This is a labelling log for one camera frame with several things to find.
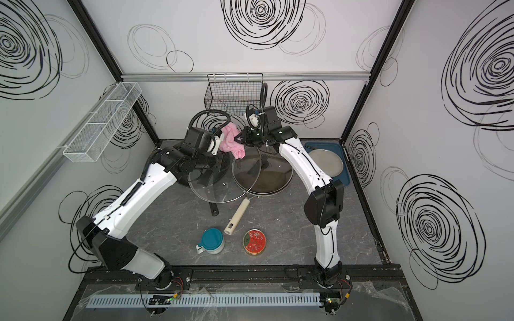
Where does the pink cloth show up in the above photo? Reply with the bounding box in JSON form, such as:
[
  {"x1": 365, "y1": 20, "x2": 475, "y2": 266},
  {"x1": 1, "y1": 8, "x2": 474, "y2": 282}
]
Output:
[{"x1": 220, "y1": 123, "x2": 246, "y2": 159}]

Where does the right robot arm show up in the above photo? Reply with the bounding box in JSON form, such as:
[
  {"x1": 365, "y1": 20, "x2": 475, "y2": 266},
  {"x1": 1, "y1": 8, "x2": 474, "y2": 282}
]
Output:
[{"x1": 236, "y1": 104, "x2": 344, "y2": 287}]

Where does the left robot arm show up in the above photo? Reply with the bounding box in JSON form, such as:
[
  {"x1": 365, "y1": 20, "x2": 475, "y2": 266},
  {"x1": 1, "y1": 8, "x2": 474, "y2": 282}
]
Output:
[{"x1": 76, "y1": 127, "x2": 225, "y2": 290}]

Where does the black frying pan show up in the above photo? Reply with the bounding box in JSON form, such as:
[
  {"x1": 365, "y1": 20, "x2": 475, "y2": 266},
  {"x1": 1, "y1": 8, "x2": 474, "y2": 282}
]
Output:
[{"x1": 176, "y1": 152, "x2": 232, "y2": 217}]

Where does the grey round plate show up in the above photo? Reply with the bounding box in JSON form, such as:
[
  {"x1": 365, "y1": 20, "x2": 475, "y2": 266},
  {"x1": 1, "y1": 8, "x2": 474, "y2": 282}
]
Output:
[{"x1": 309, "y1": 149, "x2": 344, "y2": 178}]

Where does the teal tray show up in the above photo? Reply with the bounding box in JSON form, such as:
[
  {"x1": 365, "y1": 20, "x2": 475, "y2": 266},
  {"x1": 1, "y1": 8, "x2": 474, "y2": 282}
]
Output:
[{"x1": 304, "y1": 141, "x2": 351, "y2": 186}]

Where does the teal lidded cup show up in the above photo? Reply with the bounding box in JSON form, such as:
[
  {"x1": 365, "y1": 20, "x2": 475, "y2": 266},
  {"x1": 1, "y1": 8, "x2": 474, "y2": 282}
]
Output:
[{"x1": 196, "y1": 228, "x2": 225, "y2": 255}]

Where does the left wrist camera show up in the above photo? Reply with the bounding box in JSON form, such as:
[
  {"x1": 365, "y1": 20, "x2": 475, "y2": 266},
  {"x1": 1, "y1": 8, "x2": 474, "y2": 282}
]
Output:
[{"x1": 211, "y1": 134, "x2": 224, "y2": 155}]

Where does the brown pan with cream handle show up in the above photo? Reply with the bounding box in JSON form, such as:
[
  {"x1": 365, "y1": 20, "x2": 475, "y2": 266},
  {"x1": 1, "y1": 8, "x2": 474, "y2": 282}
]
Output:
[{"x1": 224, "y1": 144, "x2": 294, "y2": 236}]

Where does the black wire basket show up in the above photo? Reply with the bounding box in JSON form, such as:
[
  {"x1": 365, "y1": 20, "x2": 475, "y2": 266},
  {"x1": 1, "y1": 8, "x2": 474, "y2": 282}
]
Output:
[{"x1": 203, "y1": 73, "x2": 264, "y2": 116}]

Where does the white wire shelf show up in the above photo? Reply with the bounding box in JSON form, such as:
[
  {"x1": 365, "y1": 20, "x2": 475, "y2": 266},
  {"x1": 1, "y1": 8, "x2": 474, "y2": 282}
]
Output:
[{"x1": 63, "y1": 82, "x2": 142, "y2": 163}]

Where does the white slotted cable duct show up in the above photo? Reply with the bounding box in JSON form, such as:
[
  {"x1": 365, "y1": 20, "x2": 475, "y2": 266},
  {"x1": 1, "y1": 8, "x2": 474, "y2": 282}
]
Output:
[{"x1": 85, "y1": 293, "x2": 322, "y2": 308}]

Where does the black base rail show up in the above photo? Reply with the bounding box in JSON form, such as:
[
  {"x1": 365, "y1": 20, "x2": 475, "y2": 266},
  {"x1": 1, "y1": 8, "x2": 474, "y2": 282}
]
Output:
[{"x1": 80, "y1": 262, "x2": 402, "y2": 290}]

